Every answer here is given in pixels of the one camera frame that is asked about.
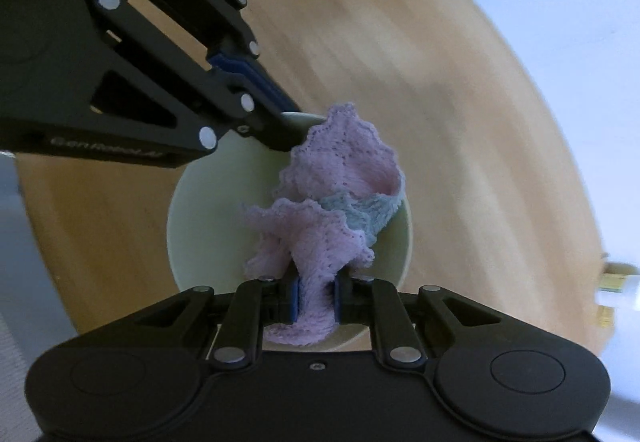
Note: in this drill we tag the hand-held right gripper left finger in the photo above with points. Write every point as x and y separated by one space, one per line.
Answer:
295 302

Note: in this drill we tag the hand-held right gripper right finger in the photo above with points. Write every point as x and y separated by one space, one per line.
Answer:
340 302

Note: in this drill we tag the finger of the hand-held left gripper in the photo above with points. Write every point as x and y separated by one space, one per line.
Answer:
250 72
190 87

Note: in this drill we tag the pink and blue knitted cloth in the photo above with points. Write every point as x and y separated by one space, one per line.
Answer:
320 232

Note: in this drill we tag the pale green bowl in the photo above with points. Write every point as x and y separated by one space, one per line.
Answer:
210 222

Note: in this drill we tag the white pill bottle yellow label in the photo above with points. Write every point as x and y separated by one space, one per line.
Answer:
617 282

